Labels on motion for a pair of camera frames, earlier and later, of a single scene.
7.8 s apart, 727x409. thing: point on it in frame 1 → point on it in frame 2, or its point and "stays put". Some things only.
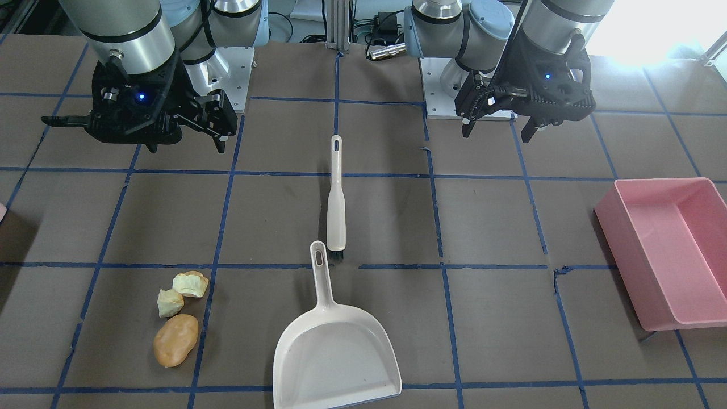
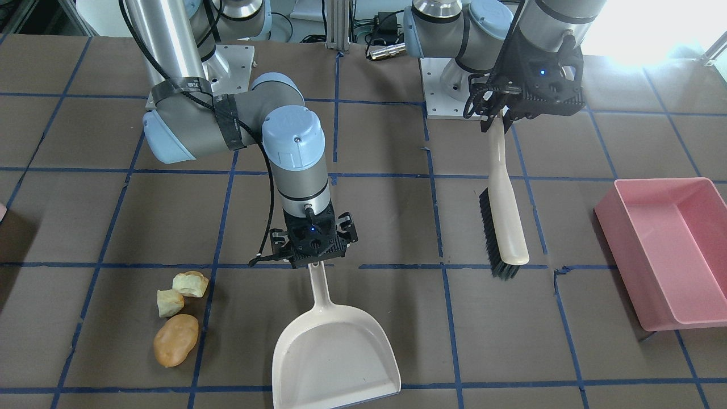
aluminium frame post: x=338 y=24 stays put
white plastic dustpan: x=334 y=356 stays put
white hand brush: x=336 y=230 → x=506 y=239
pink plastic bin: x=670 y=234 stays put
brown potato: x=174 y=339 stays put
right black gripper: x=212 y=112 → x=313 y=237
